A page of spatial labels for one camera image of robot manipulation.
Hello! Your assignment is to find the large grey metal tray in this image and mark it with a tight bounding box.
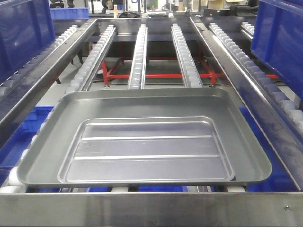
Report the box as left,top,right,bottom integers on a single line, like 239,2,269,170
17,88,272,188

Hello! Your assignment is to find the centre white roller track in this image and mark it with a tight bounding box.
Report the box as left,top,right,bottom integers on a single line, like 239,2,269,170
128,24,148,89

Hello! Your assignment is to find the right-centre white roller track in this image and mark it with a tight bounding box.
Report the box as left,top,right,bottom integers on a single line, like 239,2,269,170
171,24,204,88

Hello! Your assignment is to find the left-centre white roller track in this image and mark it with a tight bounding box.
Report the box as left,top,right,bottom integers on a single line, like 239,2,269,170
65,25,116,94

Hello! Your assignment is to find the far left roller track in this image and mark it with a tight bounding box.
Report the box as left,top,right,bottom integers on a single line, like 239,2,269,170
0,25,78,98

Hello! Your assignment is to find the far right roller track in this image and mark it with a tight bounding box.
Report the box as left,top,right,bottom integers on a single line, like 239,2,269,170
209,23,303,133

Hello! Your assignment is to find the blue bin in background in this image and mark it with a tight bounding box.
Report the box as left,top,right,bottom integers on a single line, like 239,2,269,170
50,8,89,19

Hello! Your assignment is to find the right steel lane divider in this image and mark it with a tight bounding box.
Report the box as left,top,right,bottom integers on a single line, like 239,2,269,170
190,17,303,190

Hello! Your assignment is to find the steel lane divider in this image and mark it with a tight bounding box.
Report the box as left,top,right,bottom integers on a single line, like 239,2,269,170
190,17,303,190
0,18,98,149

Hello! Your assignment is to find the left steel lane divider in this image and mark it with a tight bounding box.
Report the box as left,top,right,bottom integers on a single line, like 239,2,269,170
0,18,98,149

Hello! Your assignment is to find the blue bin upper right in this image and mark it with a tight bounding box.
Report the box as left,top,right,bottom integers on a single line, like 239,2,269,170
251,0,303,97

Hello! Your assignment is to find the blue bin upper left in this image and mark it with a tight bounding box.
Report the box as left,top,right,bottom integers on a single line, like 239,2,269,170
0,0,55,83

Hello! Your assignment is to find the steel front rack bar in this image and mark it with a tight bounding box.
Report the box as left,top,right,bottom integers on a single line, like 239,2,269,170
0,192,303,227

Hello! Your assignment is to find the red steel base frame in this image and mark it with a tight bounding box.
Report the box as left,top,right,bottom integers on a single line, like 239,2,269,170
98,40,278,87

